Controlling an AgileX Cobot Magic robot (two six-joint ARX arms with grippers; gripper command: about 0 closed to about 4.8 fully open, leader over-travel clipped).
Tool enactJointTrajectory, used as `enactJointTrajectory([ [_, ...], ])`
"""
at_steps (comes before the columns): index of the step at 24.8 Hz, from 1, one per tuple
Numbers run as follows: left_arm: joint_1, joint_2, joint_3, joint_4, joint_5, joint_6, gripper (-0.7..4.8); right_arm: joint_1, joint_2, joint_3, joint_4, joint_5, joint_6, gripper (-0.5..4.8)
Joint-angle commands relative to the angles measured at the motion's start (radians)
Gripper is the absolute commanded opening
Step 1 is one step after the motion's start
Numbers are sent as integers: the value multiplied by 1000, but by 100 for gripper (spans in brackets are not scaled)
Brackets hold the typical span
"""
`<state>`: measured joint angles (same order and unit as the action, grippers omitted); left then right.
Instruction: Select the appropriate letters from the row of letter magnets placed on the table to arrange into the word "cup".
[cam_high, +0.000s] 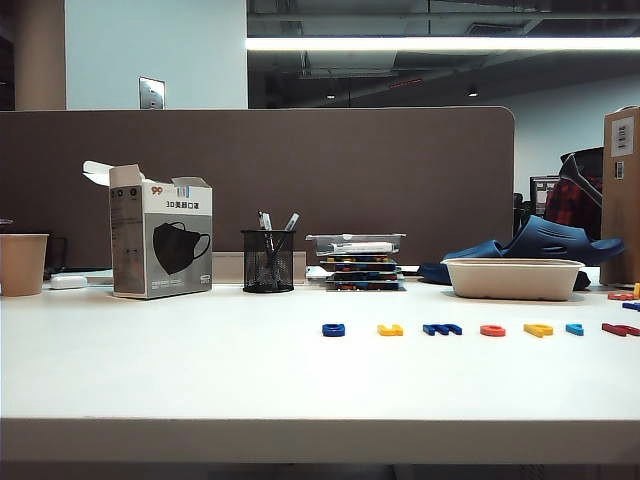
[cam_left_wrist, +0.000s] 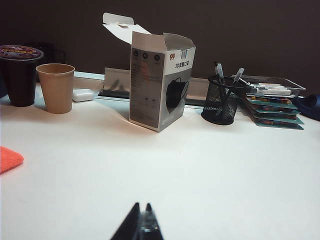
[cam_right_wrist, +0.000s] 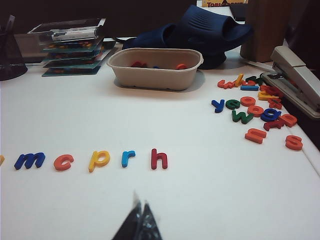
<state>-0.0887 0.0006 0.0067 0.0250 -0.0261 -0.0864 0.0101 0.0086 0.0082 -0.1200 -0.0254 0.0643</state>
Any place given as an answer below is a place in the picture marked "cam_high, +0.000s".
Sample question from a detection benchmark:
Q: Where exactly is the magnet letter blister pack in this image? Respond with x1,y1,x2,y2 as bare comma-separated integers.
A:
324,279,407,293
327,265,404,281
318,255,400,267

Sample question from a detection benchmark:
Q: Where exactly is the brown paper cup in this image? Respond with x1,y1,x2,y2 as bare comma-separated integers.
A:
0,232,50,297

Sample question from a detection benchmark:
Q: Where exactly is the clear plastic tray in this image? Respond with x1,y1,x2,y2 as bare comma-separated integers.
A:
305,232,407,257

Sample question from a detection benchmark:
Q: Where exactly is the black mesh pen holder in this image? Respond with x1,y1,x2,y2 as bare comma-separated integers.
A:
240,229,296,294

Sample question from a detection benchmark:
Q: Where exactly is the brown desk divider panel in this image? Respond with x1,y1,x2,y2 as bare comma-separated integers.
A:
0,105,516,269

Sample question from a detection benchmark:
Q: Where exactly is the grey face mask box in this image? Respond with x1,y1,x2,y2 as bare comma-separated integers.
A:
82,159,214,300

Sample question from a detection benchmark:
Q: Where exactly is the navy blue rubber slipper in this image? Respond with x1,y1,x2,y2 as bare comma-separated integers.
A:
502,214,627,266
417,238,506,286

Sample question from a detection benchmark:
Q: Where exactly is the beige pulp tray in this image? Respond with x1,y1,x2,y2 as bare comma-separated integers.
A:
440,257,586,302

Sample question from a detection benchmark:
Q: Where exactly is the computer monitor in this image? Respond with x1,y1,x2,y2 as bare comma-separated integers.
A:
529,175,561,217

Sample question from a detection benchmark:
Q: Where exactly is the red plaid shirt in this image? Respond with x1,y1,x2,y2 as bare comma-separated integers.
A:
543,174,604,241

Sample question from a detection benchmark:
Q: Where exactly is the white earbuds case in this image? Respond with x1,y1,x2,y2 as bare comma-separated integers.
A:
49,274,89,290

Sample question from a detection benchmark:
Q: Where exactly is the black office chair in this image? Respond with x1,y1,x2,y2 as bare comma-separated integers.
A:
559,146,605,206

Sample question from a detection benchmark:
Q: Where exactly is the brown cardboard box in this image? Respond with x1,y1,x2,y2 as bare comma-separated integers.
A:
599,104,640,286

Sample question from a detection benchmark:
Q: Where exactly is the metal wall switch plate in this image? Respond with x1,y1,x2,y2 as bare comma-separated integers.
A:
138,76,167,111

